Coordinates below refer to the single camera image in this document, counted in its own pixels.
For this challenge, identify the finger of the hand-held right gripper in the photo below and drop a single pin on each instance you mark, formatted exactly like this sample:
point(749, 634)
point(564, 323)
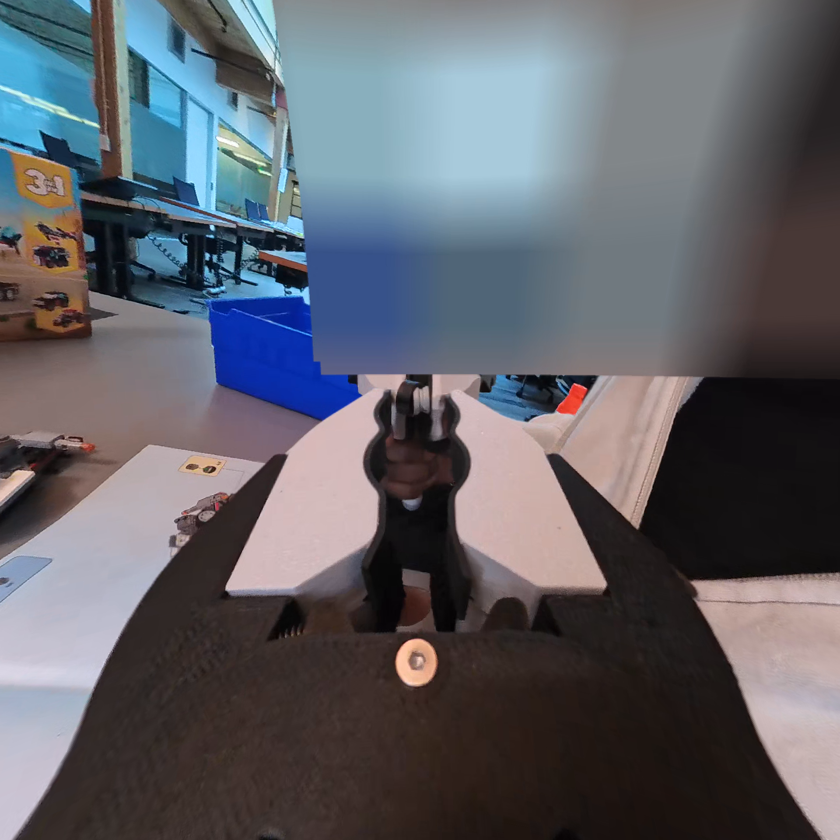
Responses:
point(456, 382)
point(377, 383)

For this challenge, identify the lego set cardboard box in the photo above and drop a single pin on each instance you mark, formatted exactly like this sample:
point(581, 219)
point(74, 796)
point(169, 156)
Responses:
point(39, 262)

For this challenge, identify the blue plastic bin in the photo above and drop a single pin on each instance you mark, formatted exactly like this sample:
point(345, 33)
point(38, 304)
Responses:
point(275, 354)

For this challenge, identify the orange top office desk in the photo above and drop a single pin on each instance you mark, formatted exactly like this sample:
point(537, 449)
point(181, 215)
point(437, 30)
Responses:
point(285, 261)

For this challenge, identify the orange red object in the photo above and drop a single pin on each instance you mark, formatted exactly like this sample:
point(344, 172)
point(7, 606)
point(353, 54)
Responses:
point(572, 399)

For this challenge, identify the person's right hand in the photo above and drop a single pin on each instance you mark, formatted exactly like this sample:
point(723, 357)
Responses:
point(417, 469)

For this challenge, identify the person's black shirt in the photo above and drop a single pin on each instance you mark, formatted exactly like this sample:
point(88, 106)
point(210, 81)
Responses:
point(754, 479)

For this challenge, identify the long office desk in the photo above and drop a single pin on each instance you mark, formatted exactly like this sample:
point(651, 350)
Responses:
point(164, 213)

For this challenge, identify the partly built lego vehicle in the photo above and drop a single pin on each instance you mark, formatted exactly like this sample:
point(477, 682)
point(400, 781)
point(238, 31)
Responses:
point(33, 449)

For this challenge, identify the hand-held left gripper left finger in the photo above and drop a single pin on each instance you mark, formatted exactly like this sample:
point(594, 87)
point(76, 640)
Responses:
point(308, 512)

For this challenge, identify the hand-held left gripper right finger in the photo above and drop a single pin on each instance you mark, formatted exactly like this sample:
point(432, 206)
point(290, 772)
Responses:
point(525, 518)

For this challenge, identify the lego instruction booklet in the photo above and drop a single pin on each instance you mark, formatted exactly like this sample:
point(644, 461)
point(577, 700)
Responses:
point(79, 590)

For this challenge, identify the black computer monitor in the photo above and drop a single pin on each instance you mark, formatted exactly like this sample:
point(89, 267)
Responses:
point(60, 149)

